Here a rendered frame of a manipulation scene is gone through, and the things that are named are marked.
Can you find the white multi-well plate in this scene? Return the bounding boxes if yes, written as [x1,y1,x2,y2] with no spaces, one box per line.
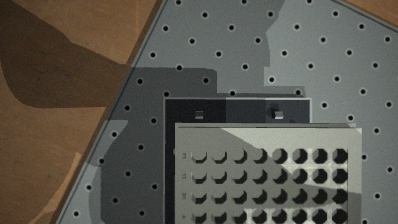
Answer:
[175,122,362,224]

